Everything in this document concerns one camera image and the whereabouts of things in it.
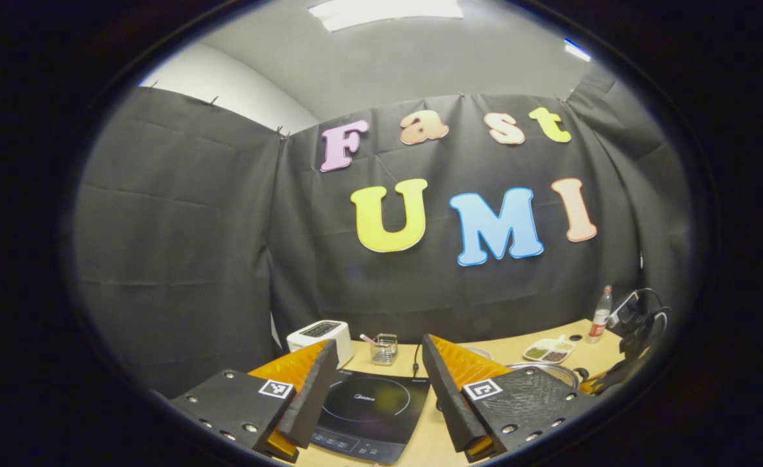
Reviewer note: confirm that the long ceiling light panel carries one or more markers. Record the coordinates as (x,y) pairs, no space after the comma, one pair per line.
(385,10)

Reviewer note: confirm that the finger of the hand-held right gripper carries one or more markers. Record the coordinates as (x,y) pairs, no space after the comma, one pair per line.
(595,387)

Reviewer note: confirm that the white divided dish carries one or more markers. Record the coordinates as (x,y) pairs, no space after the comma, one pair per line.
(560,344)

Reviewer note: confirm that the pink straw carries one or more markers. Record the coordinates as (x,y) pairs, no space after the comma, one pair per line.
(366,338)

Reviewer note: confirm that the clear water bottle red label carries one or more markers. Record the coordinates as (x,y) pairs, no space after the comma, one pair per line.
(599,318)

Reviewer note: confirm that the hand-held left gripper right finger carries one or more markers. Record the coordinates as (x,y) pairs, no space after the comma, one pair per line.
(446,402)

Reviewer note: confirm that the black induction cooktop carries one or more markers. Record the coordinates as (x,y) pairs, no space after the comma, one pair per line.
(368,408)

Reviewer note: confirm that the small ceiling light panel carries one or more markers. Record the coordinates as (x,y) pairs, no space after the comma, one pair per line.
(577,50)

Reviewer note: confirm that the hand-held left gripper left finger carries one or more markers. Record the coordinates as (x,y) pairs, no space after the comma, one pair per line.
(313,402)

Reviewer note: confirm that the pile of dark red beans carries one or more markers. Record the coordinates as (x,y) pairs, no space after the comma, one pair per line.
(554,356)

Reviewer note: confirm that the pile of green mung beans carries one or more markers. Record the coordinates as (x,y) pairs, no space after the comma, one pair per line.
(536,353)

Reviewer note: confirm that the white toaster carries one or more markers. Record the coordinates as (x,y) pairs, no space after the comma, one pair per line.
(320,340)

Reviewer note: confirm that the white oval plate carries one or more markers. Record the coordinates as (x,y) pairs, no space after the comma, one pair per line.
(479,352)

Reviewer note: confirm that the black backdrop cloth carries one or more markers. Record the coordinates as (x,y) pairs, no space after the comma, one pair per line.
(180,227)

